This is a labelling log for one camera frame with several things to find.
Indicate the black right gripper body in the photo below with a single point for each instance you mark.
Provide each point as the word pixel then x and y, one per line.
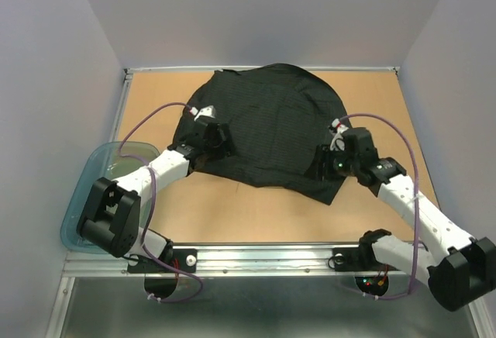
pixel 338 163

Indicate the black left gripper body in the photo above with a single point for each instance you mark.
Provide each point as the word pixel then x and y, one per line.
pixel 219 149

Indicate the black pinstriped long sleeve shirt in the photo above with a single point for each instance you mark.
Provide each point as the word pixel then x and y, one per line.
pixel 277 116

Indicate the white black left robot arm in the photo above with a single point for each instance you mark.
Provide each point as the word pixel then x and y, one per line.
pixel 170 166

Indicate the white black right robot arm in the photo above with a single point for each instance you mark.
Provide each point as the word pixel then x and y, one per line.
pixel 456 267

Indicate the clear teal plastic bin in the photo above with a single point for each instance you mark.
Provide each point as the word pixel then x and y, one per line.
pixel 77 190

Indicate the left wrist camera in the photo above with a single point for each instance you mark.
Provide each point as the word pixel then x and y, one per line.
pixel 207 111

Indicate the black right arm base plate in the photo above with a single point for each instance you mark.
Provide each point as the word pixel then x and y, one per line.
pixel 352 259

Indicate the aluminium front mounting rail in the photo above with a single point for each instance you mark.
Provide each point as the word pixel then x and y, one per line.
pixel 228 260

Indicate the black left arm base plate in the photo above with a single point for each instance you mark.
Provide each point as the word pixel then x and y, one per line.
pixel 182 259

